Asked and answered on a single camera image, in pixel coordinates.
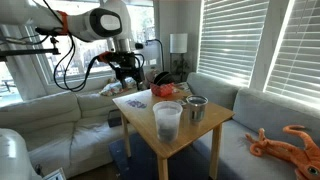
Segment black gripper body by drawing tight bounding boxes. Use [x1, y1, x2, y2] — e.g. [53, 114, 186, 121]
[107, 50, 147, 80]

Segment clear plastic cup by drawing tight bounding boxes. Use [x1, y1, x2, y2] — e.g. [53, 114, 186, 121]
[152, 100, 184, 144]

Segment metal tumbler cup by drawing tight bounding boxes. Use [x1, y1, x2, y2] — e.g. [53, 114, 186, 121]
[185, 94, 209, 126]

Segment patterned throw pillow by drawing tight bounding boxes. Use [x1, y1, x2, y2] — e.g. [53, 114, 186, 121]
[99, 77, 138, 97]

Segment red mesh basket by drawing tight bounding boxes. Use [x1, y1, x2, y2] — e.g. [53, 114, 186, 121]
[149, 82, 176, 98]

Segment black plates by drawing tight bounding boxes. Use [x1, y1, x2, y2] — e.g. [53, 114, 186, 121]
[153, 71, 175, 86]

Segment light wooden table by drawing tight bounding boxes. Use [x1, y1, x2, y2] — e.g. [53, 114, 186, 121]
[112, 86, 236, 180]

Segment dark box beside sofa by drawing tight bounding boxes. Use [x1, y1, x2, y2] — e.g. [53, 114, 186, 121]
[107, 109, 123, 128]

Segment magazines stack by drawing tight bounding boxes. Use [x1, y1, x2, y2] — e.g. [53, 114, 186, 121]
[173, 81, 193, 101]

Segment white framed window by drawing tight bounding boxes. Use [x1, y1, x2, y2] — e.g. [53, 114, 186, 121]
[26, 0, 158, 86]

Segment floor lamp white shade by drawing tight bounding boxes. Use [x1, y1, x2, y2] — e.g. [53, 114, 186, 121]
[169, 32, 189, 82]

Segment dark floor mat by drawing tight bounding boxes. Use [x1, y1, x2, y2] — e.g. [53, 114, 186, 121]
[108, 132, 231, 180]

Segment white sofa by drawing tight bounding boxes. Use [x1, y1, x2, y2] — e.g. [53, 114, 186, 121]
[0, 84, 141, 179]

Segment white window blind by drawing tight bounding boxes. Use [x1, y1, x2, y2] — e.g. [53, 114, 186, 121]
[197, 0, 270, 87]
[264, 0, 320, 105]

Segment silver framed panel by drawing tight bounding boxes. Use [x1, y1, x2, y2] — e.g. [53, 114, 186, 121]
[43, 167, 67, 180]

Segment grey sofa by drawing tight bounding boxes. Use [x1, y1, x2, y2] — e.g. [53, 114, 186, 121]
[186, 72, 320, 180]

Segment orange octopus plush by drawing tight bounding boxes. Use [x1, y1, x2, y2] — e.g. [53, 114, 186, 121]
[245, 124, 320, 180]

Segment black cable bundle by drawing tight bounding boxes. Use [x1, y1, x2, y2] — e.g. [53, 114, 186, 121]
[52, 32, 113, 93]

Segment black camera stand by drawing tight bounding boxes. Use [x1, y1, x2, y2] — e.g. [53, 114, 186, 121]
[0, 27, 63, 63]

